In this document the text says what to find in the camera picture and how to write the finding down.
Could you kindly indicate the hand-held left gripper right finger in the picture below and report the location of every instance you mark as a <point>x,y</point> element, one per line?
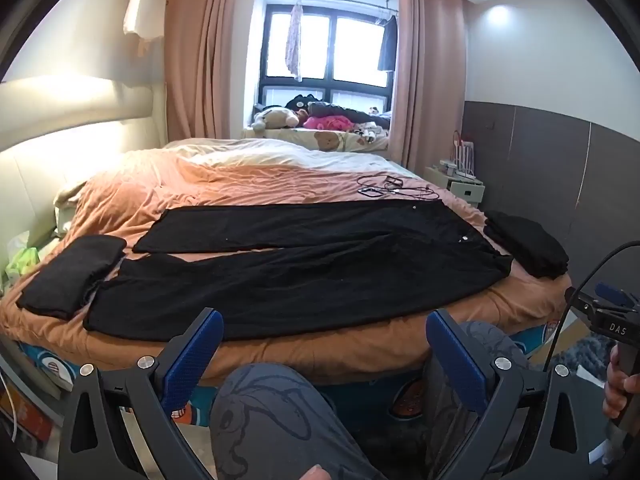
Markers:
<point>455,360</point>

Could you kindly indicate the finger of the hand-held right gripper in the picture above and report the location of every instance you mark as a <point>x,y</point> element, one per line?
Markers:
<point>615,294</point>
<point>580,300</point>

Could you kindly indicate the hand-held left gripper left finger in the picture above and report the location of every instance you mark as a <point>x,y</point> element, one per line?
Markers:
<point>192,355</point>

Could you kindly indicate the black pants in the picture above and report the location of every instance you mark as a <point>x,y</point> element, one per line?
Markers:
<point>300,270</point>

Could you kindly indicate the person's right hand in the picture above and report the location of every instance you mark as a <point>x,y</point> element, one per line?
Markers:
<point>620,390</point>

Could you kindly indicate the stack of folded black clothes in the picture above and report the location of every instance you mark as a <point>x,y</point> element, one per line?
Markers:
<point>530,245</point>

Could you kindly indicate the folded black knit garment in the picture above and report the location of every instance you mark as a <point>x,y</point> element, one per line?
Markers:
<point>70,275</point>

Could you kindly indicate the cartoon print bed sheet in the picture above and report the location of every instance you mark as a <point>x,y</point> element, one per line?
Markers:
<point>45,365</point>

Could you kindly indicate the white nightstand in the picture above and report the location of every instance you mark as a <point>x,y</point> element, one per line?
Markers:
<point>462,187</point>

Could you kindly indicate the orange box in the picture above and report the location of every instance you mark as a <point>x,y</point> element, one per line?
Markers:
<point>25,415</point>

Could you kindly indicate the orange bed blanket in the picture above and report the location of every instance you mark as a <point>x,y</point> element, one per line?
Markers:
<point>225,180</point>

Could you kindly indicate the black phone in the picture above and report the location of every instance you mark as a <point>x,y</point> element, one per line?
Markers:
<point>370,191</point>

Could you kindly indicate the small black device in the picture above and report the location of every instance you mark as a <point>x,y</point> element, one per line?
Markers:
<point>393,180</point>

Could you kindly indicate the green tissue pack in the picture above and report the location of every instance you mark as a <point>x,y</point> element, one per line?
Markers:
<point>22,262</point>

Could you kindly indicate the white pillow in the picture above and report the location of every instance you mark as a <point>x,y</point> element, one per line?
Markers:
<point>67,205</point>

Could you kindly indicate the cream bed sheet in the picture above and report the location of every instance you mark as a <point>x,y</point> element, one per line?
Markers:
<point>300,152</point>

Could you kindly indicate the beige plush bear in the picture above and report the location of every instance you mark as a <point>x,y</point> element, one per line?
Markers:
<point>275,117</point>

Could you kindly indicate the white padded headboard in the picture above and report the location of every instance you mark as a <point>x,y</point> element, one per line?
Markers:
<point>60,125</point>

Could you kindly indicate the pink plush toy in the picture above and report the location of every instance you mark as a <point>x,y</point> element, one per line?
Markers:
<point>327,123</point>

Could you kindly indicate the black plush toy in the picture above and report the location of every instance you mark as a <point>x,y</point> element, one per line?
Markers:
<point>302,101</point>

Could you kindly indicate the pink curtain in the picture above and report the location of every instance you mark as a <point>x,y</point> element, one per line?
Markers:
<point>425,70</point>
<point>210,50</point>

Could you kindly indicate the hanging dark garment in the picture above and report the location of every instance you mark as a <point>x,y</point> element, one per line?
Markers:
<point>388,42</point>

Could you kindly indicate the black framed window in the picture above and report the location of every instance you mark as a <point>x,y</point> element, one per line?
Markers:
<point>350,50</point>

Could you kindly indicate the hanging floral garment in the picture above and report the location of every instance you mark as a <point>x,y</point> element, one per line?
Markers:
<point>295,42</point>

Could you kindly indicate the hanging white garment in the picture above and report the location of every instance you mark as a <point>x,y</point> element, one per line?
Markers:
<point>145,5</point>

